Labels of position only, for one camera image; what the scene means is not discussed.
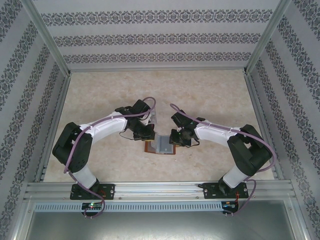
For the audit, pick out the grey card with white edge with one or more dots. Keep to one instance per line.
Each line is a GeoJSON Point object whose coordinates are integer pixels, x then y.
{"type": "Point", "coordinates": [166, 143]}

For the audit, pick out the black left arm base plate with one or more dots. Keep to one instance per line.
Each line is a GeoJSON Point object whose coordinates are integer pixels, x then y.
{"type": "Point", "coordinates": [110, 191]}

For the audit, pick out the grey metal sheet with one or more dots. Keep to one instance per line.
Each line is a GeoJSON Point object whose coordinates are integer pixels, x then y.
{"type": "Point", "coordinates": [160, 227]}

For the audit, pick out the brown leather card holder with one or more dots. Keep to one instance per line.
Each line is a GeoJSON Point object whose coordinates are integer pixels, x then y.
{"type": "Point", "coordinates": [148, 148]}

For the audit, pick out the aluminium frame post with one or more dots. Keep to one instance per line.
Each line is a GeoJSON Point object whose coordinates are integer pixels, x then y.
{"type": "Point", "coordinates": [51, 37]}
{"type": "Point", "coordinates": [23, 217]}
{"type": "Point", "coordinates": [265, 37]}
{"type": "Point", "coordinates": [297, 217]}

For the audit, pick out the small circuit board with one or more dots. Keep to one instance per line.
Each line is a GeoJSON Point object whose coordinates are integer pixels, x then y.
{"type": "Point", "coordinates": [91, 206]}
{"type": "Point", "coordinates": [230, 205]}

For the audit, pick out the aluminium table end rail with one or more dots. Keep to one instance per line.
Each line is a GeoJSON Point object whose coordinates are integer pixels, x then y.
{"type": "Point", "coordinates": [157, 70]}

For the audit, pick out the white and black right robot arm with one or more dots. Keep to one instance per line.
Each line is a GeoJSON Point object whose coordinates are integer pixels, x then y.
{"type": "Point", "coordinates": [233, 178]}

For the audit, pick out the aluminium table side rail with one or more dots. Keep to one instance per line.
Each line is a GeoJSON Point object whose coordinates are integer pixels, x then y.
{"type": "Point", "coordinates": [255, 100]}
{"type": "Point", "coordinates": [62, 100]}

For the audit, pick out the aluminium mounting rail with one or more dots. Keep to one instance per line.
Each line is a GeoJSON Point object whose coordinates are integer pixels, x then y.
{"type": "Point", "coordinates": [160, 191]}

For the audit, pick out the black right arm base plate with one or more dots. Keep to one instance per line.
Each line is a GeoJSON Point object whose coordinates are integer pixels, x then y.
{"type": "Point", "coordinates": [210, 191]}

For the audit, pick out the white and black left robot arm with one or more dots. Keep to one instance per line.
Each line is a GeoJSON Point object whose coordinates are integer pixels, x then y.
{"type": "Point", "coordinates": [86, 178]}

